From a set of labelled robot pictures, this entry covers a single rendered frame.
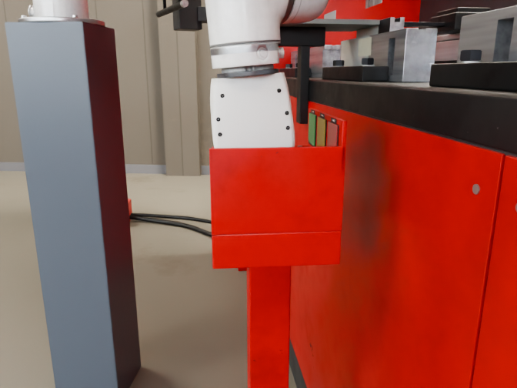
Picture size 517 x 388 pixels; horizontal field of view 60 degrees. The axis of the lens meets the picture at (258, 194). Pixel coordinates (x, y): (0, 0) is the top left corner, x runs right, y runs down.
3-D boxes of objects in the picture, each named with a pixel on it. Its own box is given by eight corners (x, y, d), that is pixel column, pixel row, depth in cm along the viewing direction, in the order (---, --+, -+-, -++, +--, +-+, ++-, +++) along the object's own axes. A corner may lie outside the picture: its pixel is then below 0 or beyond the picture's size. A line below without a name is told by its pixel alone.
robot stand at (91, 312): (57, 403, 126) (4, 21, 100) (86, 362, 143) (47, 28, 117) (119, 406, 124) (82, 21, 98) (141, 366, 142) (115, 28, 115)
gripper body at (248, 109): (284, 60, 58) (290, 146, 61) (205, 67, 57) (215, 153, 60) (294, 58, 51) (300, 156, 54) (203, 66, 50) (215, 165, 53)
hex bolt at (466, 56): (454, 63, 59) (455, 50, 58) (473, 63, 59) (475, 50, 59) (465, 62, 56) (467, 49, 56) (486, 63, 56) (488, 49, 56)
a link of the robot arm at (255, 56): (278, 43, 58) (281, 68, 59) (210, 49, 57) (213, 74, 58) (289, 39, 50) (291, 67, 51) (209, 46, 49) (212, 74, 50)
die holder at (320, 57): (290, 75, 184) (291, 51, 181) (305, 75, 184) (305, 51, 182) (322, 78, 136) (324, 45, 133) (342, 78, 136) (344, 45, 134)
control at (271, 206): (213, 218, 75) (210, 108, 70) (308, 215, 76) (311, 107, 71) (212, 269, 55) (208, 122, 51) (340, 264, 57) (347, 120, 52)
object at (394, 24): (356, 39, 111) (357, 26, 110) (368, 39, 111) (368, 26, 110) (389, 32, 91) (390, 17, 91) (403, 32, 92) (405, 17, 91)
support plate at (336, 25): (247, 30, 109) (247, 26, 109) (351, 31, 113) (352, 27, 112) (256, 22, 92) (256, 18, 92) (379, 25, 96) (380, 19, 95)
